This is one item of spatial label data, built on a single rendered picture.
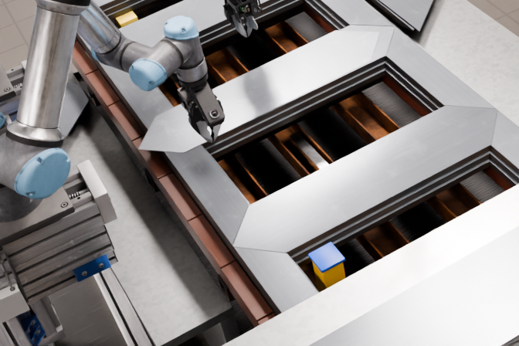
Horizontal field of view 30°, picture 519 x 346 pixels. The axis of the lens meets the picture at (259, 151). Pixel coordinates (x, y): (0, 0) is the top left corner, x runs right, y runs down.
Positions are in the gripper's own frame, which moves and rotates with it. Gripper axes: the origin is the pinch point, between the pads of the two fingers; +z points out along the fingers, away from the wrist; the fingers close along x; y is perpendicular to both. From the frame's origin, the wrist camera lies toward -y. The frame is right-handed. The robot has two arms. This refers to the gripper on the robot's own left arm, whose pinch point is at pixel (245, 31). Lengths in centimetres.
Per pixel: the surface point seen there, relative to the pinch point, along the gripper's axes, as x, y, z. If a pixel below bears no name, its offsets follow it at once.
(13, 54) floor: -50, -180, 91
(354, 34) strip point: 26.5, 13.5, 6.4
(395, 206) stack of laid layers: 1, 72, 9
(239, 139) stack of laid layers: -18.1, 28.3, 9.5
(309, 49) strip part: 13.1, 11.4, 6.3
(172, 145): -34.2, 23.6, 5.7
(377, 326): -28, 114, -14
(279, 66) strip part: 2.9, 12.6, 6.2
